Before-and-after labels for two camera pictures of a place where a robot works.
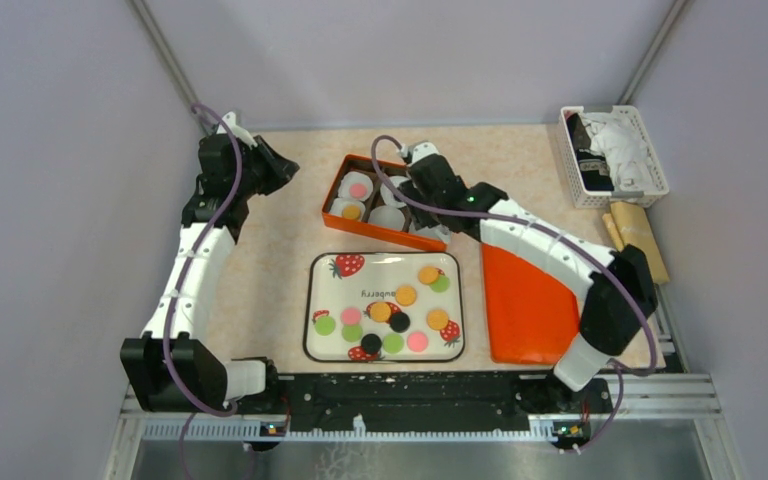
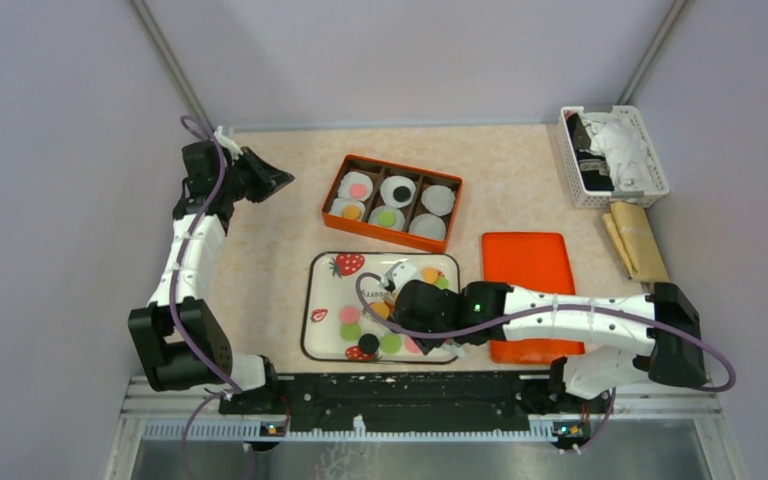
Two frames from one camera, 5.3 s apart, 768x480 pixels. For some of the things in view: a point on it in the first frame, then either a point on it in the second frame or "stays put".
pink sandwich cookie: (358, 191) stays put
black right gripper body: (423, 219) -> (434, 328)
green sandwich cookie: (393, 343) -> (387, 218)
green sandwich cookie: (325, 325) -> (390, 343)
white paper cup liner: (388, 196) stays put
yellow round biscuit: (351, 212) stays put
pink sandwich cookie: (350, 316) stays put
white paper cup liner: (355, 185) stays put
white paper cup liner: (388, 216) stays put
